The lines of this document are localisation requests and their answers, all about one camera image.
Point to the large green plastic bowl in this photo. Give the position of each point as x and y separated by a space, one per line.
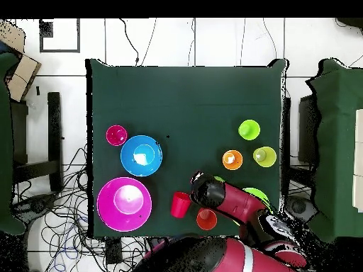
258 194

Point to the green cloth covered table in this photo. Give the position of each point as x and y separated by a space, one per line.
337 141
4 141

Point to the blue plastic bowl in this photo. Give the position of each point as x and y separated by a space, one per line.
127 164

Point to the dark green tablecloth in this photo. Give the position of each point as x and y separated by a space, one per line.
184 99

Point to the magenta plastic cup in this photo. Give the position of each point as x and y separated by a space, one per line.
116 136

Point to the large pink plastic bowl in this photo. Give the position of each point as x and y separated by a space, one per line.
107 204

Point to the black box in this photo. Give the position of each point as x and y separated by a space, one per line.
306 130

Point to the yellow plastic cup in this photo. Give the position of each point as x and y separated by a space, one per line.
269 158

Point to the white boxes stack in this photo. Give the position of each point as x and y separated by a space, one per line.
358 141

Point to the red-orange plastic cup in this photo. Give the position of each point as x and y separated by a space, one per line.
206 222

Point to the brown cardboard box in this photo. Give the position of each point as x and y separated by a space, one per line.
22 73

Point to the grey base with black knob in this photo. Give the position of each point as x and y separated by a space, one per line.
37 205

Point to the red plastic cup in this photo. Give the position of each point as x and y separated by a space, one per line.
180 205

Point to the small green plastic bowl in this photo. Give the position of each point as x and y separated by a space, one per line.
219 179

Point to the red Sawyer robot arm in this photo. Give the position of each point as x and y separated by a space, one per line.
241 198

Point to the light green plastic cup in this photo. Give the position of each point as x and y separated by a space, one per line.
252 133

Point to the orange plastic cup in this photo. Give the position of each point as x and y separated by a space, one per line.
232 165

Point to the black stand frame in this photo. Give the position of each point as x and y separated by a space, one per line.
54 127

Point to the grey rounded base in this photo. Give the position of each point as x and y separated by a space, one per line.
299 206

